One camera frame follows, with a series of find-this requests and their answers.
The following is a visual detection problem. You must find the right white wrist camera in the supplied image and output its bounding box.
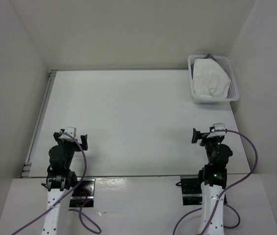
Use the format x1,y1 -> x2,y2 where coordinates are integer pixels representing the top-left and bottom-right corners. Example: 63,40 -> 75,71
207,123 -> 227,138

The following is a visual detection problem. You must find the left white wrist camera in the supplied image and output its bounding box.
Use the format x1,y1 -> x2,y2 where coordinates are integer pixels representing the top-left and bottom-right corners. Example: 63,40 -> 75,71
59,127 -> 76,141

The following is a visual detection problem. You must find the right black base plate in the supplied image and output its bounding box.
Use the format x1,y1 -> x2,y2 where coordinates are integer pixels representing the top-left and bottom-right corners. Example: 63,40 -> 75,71
176,175 -> 228,206

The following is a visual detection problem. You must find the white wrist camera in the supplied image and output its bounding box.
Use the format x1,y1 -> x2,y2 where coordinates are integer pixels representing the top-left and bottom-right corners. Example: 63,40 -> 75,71
207,123 -> 227,138
59,127 -> 76,141

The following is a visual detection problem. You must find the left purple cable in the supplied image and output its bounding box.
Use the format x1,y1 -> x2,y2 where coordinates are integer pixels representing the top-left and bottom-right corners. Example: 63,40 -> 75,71
10,131 -> 102,235

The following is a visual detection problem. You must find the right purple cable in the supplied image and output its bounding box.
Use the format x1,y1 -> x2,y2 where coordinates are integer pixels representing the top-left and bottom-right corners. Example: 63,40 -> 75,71
173,129 -> 258,235

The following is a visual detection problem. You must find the purple cable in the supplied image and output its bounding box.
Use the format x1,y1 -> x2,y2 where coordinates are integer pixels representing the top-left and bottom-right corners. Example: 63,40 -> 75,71
173,129 -> 258,235
10,131 -> 102,235

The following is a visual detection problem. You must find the white plastic basket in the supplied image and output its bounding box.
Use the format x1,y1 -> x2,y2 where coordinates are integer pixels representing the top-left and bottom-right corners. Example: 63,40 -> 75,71
188,55 -> 240,104

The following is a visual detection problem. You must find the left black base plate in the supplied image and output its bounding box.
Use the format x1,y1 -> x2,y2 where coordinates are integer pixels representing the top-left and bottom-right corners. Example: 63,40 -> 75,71
70,179 -> 96,209

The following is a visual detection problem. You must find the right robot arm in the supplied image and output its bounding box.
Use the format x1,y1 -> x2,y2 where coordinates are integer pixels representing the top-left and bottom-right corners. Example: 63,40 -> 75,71
192,123 -> 233,235

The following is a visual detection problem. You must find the white pleated skirt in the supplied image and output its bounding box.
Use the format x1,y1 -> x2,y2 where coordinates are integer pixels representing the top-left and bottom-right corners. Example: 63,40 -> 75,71
192,59 -> 231,98

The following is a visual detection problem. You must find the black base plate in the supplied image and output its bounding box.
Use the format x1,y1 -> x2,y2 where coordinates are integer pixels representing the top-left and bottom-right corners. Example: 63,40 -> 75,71
176,175 -> 228,206
70,179 -> 96,209

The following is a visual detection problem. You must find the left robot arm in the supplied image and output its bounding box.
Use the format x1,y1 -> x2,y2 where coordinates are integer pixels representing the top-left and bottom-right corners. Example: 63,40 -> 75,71
41,128 -> 88,235

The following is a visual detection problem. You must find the grey skirt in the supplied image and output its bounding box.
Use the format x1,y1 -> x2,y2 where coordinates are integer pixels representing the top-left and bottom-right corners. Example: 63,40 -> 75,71
204,54 -> 216,61

